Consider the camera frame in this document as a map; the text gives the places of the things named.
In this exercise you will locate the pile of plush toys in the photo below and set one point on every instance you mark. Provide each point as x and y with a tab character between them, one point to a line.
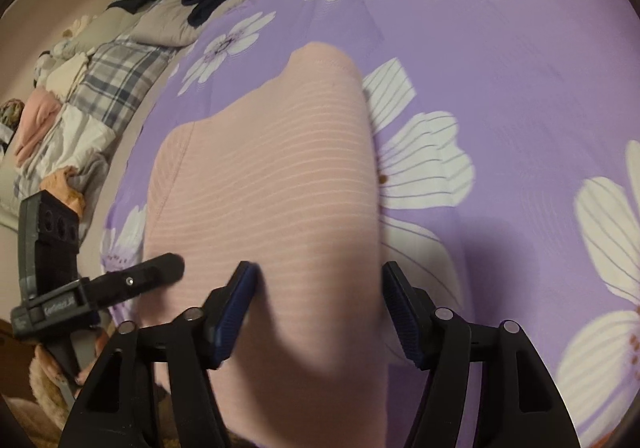
60	48

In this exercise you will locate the beige fuzzy cloth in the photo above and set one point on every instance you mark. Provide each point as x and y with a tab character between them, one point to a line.
30	420

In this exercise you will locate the orange garment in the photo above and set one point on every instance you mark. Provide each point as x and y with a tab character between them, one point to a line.
67	188

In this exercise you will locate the beige pillow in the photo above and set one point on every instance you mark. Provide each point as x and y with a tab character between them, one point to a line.
100	33

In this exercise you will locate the pink crumpled garment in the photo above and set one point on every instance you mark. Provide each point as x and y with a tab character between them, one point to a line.
37	123

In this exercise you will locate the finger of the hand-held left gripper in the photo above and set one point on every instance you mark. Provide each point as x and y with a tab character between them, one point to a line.
150	273

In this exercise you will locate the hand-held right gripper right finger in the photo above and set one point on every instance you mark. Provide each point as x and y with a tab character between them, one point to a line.
405	313

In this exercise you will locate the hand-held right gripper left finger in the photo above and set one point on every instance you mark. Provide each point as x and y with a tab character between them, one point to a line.
235	308

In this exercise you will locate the person's left hand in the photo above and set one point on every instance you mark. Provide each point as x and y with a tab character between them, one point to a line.
47	360

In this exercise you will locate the brown knitted cloth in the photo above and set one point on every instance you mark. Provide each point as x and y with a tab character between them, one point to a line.
11	112

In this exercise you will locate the pink ribbed sweater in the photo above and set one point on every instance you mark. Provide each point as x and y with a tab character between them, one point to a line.
270	188

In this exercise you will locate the grey garment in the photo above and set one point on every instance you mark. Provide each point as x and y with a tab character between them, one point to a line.
95	178

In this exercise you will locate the purple floral blanket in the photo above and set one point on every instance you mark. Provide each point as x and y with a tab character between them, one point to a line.
475	78

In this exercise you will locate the cream garment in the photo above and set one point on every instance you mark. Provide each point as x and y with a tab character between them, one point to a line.
67	76

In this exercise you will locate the grey quilted pillow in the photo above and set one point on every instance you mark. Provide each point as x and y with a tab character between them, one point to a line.
170	23

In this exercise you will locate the mauve bed sheet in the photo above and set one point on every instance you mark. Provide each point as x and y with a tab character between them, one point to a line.
100	238

